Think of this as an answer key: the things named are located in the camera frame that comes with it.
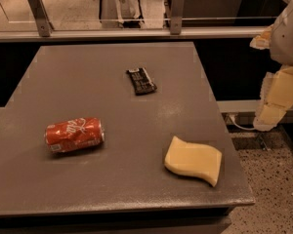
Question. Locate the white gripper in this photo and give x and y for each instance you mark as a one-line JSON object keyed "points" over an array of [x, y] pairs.
{"points": [[289, 38]]}

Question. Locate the black rxbar chocolate wrapper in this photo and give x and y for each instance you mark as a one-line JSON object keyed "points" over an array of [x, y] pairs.
{"points": [[141, 81]]}

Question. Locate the yellow wavy sponge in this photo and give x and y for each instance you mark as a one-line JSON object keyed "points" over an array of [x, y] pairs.
{"points": [[194, 160]]}

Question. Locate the crushed red soda can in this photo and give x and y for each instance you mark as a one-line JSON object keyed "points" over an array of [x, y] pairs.
{"points": [[74, 134]]}

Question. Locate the right metal railing bracket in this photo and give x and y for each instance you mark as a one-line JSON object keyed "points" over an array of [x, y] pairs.
{"points": [[176, 16]]}

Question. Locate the metal railing bracket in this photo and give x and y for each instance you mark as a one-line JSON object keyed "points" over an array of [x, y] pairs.
{"points": [[43, 24], [176, 16]]}

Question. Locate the horizontal metal rail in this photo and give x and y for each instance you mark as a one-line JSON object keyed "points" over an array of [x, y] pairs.
{"points": [[134, 34]]}

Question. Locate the left metal railing bracket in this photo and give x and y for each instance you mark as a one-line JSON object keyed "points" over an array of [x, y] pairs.
{"points": [[43, 24]]}

